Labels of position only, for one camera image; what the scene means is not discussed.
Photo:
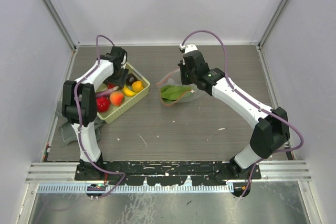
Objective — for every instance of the green toy lettuce leaf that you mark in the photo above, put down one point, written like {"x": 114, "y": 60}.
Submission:
{"x": 171, "y": 93}

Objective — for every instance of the yellow toy banana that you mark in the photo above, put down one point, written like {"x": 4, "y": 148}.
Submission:
{"x": 128, "y": 92}

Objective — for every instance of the red toy pepper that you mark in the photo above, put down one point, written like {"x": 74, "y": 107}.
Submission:
{"x": 111, "y": 86}

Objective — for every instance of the small orange toy fruit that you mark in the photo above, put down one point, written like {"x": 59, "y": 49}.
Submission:
{"x": 137, "y": 86}

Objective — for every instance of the clear zip bag orange zipper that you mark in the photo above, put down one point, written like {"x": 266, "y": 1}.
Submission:
{"x": 174, "y": 78}

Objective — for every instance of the dark purple toy food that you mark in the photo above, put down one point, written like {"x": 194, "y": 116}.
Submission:
{"x": 131, "y": 78}

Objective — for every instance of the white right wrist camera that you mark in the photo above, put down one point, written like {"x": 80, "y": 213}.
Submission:
{"x": 187, "y": 48}

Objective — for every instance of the grey cloth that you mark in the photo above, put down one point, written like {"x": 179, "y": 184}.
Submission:
{"x": 67, "y": 134}

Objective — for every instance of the slotted cable duct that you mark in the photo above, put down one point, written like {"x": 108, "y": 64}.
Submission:
{"x": 124, "y": 189}

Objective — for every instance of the purple toy eggplant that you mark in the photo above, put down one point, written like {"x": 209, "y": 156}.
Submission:
{"x": 105, "y": 93}

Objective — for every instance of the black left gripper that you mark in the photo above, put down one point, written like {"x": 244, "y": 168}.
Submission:
{"x": 119, "y": 82}

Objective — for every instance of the pale green plastic basket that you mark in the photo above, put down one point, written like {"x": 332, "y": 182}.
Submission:
{"x": 128, "y": 102}

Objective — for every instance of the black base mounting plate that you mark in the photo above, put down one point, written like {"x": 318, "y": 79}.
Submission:
{"x": 137, "y": 173}

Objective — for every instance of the red toy apple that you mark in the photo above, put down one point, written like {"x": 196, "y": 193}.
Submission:
{"x": 103, "y": 104}

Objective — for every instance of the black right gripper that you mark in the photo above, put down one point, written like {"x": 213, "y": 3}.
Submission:
{"x": 185, "y": 81}

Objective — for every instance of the aluminium frame rail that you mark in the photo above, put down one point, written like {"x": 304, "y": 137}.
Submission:
{"x": 289, "y": 148}

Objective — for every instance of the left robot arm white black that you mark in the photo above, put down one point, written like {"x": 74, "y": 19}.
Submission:
{"x": 79, "y": 105}

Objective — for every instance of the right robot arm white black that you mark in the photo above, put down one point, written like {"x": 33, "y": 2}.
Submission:
{"x": 270, "y": 131}

